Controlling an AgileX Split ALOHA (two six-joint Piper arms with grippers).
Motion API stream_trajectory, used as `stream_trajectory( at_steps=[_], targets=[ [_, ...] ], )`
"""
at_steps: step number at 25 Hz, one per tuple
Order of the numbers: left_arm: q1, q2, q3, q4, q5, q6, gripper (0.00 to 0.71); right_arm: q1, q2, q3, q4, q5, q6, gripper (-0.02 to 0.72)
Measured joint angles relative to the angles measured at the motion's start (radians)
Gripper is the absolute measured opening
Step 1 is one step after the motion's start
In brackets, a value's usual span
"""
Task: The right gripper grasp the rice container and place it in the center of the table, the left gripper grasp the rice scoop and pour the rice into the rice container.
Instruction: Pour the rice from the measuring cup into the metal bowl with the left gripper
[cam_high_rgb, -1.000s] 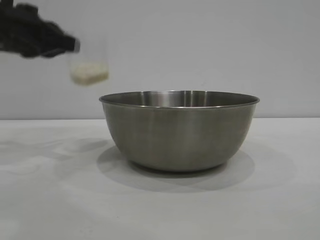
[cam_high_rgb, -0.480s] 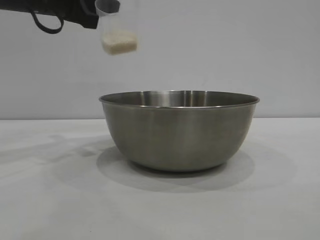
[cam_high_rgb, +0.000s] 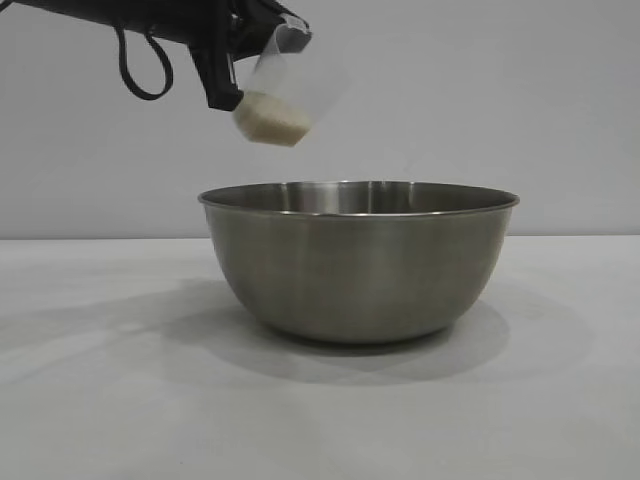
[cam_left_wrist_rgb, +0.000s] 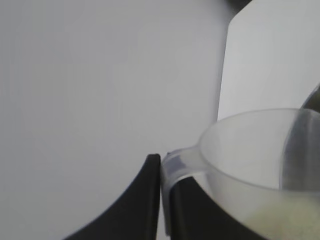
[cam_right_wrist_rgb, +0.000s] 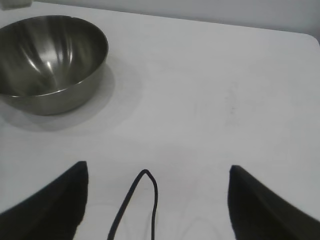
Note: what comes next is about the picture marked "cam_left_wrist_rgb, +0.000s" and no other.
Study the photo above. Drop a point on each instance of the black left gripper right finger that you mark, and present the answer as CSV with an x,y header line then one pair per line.
x,y
197,220

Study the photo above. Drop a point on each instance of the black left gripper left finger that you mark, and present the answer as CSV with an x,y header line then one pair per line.
x,y
130,207

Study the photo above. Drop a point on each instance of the clear plastic measuring cup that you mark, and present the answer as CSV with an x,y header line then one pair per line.
x,y
237,155

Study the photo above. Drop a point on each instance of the white rice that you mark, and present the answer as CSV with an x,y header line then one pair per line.
x,y
282,220

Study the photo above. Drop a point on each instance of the stainless steel mixing bowl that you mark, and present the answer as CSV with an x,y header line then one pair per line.
x,y
312,98

